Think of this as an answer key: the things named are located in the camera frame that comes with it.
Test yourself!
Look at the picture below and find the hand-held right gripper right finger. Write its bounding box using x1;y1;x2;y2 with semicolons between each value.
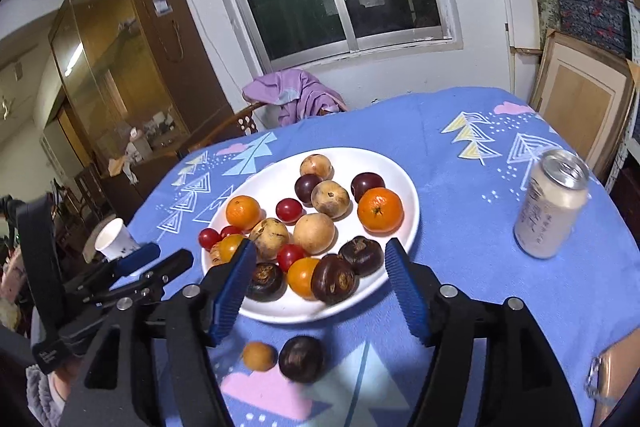
384;237;584;427

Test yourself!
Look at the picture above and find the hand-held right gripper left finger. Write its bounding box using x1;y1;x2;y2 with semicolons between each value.
59;237;258;427

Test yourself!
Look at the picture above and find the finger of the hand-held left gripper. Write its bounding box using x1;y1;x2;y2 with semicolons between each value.
74;249;195;310
65;242;161;294

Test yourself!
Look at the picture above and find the dark brown water chestnut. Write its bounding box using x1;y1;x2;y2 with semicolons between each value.
338;236;385;278
310;254;357;306
278;335;326;384
244;262;288;303

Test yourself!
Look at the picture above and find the yellowish small tangerine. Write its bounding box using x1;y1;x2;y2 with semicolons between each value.
218;234;247;264
286;257;322;299

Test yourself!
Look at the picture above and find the tan pepino melon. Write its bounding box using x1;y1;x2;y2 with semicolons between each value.
248;217;291;261
310;180;351;219
299;154;334;181
292;213;336;256

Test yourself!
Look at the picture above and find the small yellow round fruit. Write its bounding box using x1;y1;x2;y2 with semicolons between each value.
242;341;279;372

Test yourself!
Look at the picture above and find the orange tangerine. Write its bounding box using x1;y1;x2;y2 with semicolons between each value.
225;195;262;231
357;187;404;233

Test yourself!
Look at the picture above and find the white oval plate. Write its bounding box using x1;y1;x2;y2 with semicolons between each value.
201;147;420;325

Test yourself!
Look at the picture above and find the dark red plum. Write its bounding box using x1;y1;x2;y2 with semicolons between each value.
294;174;323;206
350;172;386;204

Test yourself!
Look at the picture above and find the person's left forearm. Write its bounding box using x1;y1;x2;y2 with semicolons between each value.
22;359;76;427

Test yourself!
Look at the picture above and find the white printed paper cup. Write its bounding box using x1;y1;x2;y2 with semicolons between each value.
94;217;142;264

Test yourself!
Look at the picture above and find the blue printed tablecloth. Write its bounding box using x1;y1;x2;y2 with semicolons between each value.
107;87;640;427

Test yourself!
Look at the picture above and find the wooden chair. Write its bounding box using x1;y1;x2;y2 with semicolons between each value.
177;101;266;158

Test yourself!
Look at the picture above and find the white drink can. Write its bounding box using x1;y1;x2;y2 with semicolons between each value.
513;148;591;260

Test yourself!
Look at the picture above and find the purple garment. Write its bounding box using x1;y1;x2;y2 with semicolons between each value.
242;68;347;128

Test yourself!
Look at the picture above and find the wooden glass cabinet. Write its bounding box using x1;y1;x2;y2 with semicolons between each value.
47;0;236;168

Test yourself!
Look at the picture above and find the tan wallet with cord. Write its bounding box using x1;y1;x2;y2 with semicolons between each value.
585;342;640;413

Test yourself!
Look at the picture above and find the wooden picture frame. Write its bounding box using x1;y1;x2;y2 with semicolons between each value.
529;28;640;180

